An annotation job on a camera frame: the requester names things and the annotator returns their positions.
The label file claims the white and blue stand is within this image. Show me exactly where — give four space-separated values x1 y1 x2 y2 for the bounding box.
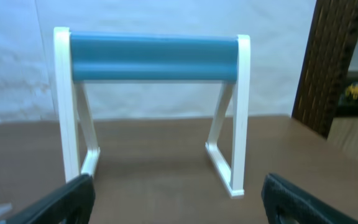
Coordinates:
52 26 252 200

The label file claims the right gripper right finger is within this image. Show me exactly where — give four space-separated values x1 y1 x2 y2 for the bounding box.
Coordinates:
260 172 358 224

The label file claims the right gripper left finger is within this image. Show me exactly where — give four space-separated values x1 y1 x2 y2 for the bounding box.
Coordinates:
0 173 97 224

